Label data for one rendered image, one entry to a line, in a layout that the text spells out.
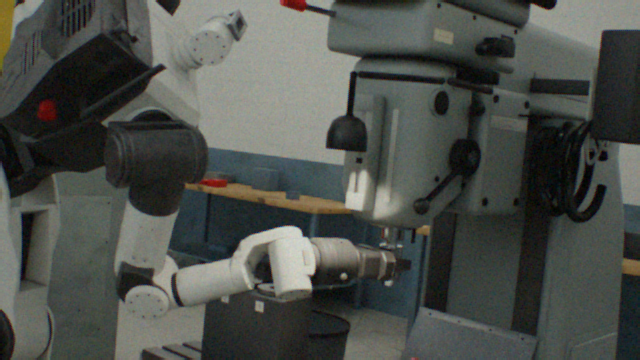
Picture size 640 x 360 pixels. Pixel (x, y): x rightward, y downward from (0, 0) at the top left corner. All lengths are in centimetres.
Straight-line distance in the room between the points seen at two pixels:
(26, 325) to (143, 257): 34
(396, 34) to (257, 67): 660
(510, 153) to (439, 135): 24
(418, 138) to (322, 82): 595
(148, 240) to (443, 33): 63
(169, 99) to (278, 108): 637
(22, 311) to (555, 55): 125
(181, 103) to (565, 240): 90
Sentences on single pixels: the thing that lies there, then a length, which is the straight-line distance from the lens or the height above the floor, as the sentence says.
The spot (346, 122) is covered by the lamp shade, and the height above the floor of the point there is 150.
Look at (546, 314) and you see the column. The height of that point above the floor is 113.
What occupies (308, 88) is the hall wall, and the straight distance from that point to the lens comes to 750.
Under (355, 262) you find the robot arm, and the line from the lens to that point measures 148.
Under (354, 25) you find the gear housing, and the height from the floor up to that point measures 168.
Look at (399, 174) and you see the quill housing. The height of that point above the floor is 141.
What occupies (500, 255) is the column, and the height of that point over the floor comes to 124.
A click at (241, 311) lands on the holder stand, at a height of 106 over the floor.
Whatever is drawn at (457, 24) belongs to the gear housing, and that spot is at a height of 169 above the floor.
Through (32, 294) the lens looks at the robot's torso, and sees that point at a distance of 167.
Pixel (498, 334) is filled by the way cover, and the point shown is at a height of 106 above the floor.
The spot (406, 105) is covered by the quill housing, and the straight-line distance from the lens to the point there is 146.
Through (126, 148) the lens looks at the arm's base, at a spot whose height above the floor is 142.
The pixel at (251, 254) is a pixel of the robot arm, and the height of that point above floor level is 124.
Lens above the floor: 148
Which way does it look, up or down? 3 degrees down
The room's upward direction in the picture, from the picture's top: 6 degrees clockwise
